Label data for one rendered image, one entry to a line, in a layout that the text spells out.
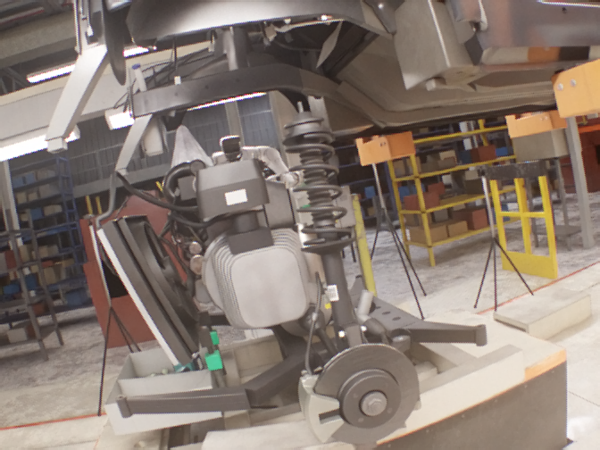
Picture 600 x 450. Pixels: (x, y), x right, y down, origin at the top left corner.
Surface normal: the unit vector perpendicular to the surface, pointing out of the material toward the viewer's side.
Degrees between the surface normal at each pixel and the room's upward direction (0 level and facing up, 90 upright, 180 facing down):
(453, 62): 90
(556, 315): 90
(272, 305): 90
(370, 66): 103
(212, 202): 90
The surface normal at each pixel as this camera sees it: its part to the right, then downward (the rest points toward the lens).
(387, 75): 0.14, 0.26
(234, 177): 0.18, -0.18
